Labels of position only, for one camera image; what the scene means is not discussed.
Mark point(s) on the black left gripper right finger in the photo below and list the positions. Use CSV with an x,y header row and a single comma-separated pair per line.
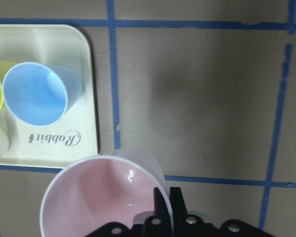
x,y
177,202

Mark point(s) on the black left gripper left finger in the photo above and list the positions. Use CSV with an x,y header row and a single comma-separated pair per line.
x,y
160,208

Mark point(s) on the pink plastic cup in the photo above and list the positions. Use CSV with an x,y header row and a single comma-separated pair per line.
x,y
97,190

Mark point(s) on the light blue plastic cup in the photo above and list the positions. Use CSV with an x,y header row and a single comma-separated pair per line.
x,y
39,94

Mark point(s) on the cream rabbit serving tray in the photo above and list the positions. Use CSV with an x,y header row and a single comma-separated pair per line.
x,y
74,136

